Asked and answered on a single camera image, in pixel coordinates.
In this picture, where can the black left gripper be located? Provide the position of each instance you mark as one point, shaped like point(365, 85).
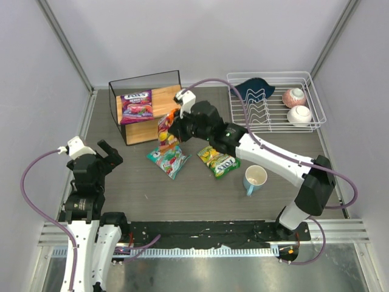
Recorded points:
point(101, 156)

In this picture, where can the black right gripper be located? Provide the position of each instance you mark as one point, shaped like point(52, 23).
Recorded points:
point(181, 130)

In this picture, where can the orange Fox's fruits candy bag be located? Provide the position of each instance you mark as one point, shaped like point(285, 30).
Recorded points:
point(166, 140)

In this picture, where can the purple Fox's berries candy bag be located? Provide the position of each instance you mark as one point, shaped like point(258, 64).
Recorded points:
point(136, 107)

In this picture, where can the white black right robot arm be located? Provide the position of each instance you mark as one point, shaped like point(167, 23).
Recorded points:
point(313, 177)

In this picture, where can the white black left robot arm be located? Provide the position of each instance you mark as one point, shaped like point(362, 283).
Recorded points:
point(93, 235)

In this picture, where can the teal Fox's blossom candy bag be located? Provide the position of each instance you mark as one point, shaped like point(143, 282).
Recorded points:
point(170, 161)

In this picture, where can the green Fox's spring tea bag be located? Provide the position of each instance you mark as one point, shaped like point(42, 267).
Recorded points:
point(220, 164)

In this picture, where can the dark blue plate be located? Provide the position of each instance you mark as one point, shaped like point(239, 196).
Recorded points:
point(255, 90)

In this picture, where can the light blue mug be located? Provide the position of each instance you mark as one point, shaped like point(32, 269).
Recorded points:
point(254, 178)

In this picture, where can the pink patterned bowl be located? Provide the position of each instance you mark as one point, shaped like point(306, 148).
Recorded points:
point(294, 97)

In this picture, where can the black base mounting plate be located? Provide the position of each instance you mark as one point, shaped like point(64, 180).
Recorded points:
point(236, 234)

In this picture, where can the white bowl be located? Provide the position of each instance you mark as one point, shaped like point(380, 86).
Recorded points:
point(299, 116)

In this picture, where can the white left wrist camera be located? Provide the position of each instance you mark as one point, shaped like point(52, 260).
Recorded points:
point(75, 148)

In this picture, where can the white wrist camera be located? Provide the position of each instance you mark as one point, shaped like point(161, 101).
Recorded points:
point(185, 99)
point(75, 148)

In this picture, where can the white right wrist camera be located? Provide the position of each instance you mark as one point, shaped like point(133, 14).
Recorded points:
point(185, 99)

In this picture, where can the black wire wooden shelf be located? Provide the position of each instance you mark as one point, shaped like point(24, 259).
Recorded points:
point(164, 86)

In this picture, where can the white wire dish rack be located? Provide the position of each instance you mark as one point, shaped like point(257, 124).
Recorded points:
point(270, 115)

